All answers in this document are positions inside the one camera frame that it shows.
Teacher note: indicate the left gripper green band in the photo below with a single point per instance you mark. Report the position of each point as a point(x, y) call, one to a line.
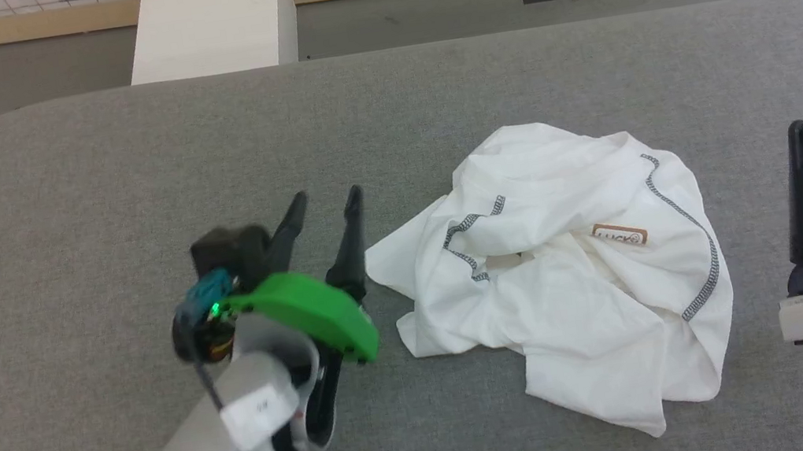
point(319, 313)

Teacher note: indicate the white long-sleeve garment grey stitching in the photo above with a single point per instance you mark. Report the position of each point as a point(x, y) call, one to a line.
point(578, 287)

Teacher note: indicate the grey fabric sofa surface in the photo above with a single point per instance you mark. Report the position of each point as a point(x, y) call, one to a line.
point(125, 187)

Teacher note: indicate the white square pillar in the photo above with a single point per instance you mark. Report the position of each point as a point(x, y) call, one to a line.
point(212, 23)

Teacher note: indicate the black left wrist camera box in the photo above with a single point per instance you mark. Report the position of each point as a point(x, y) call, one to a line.
point(230, 251)

